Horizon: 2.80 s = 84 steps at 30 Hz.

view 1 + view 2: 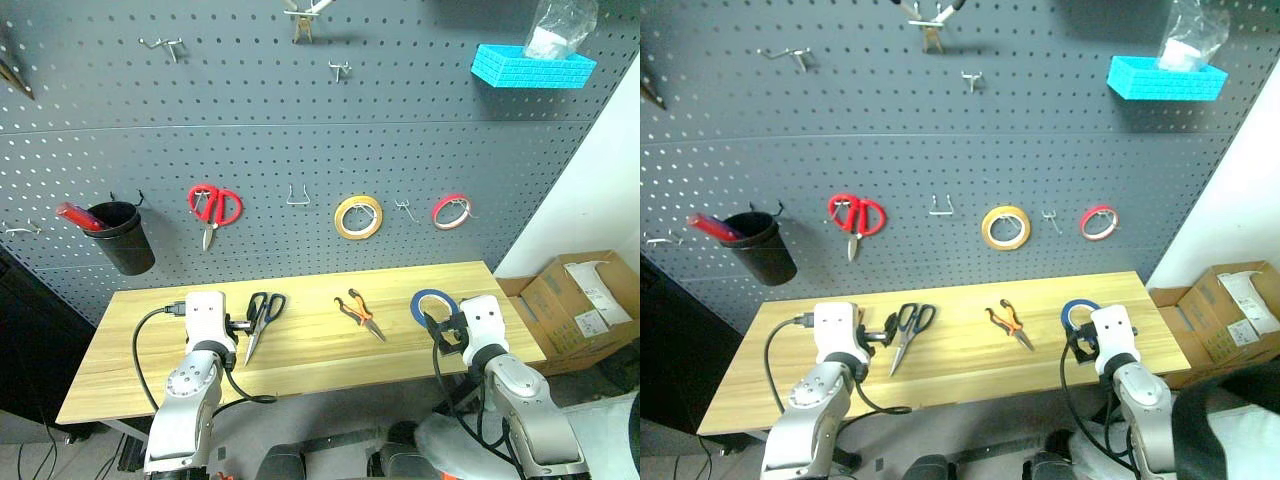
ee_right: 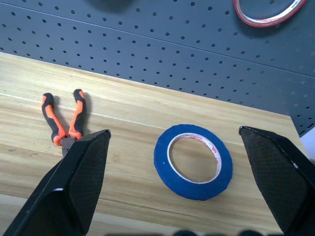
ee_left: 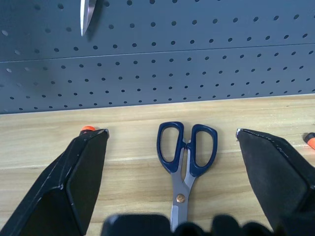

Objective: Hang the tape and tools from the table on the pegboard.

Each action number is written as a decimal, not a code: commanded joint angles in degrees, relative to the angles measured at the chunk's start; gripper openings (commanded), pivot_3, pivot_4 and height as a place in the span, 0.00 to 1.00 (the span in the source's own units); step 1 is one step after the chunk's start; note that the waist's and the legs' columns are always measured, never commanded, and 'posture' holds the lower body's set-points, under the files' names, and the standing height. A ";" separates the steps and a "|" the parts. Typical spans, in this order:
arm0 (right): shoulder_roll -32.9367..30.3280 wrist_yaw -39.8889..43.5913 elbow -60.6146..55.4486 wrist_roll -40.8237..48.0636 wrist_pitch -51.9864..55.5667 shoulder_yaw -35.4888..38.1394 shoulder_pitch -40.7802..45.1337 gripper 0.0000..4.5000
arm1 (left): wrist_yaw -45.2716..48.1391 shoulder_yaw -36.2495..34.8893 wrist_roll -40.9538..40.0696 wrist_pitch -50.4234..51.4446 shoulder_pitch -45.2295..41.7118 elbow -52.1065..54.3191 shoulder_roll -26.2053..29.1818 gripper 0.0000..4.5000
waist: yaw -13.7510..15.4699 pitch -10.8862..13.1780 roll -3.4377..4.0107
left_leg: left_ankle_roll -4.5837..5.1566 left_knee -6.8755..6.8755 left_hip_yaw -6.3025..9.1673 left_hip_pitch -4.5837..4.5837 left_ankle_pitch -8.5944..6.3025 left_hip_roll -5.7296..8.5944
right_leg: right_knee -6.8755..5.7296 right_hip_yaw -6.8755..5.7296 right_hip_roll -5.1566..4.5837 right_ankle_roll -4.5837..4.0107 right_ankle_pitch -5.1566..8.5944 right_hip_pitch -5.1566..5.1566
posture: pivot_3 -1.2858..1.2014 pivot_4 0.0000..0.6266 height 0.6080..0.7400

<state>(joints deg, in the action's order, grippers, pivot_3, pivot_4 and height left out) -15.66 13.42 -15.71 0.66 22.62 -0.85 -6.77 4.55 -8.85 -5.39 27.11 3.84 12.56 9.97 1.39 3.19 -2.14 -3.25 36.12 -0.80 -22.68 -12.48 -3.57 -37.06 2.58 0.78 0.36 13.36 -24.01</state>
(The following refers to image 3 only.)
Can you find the blue handled scissors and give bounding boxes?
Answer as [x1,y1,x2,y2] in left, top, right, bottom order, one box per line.
[157,121,218,232]

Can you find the grey pegboard panel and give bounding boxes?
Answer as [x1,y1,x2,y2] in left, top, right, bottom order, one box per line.
[0,0,315,115]

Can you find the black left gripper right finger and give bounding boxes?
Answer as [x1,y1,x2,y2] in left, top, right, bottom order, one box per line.
[236,127,315,236]

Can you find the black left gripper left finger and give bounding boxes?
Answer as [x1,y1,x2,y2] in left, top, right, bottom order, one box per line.
[0,128,110,236]

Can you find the silver scissor blades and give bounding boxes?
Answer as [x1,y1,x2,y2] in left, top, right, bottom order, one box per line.
[80,0,96,37]

